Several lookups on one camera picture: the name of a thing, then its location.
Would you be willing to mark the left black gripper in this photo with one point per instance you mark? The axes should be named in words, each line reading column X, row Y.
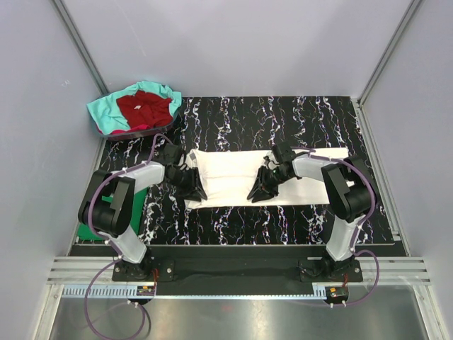
column 195, row 190

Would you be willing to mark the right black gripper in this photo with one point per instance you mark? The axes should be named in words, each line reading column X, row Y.
column 262, row 189

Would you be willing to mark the white printed t-shirt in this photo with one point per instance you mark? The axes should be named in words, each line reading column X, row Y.
column 228, row 177

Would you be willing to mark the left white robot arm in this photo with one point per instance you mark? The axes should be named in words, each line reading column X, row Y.
column 132, row 253

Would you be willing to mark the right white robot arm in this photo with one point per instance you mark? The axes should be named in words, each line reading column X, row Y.
column 352, row 196

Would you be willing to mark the dark laundry basket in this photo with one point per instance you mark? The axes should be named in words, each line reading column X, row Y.
column 136, row 134

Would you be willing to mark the pink garment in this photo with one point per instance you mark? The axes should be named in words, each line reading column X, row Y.
column 124, row 130

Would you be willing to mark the black marble table mat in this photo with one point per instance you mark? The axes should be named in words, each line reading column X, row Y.
column 219, row 124

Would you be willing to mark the red t-shirt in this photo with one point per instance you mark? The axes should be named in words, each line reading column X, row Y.
column 145, row 110

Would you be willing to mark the teal t-shirt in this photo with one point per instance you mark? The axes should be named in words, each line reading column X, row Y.
column 107, row 116

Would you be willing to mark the folded green t-shirt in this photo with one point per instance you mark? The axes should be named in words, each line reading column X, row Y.
column 111, row 216

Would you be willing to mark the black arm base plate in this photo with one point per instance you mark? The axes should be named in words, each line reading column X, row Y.
column 235, row 271

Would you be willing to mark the aluminium frame rail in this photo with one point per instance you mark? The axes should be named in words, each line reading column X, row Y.
column 78, row 269

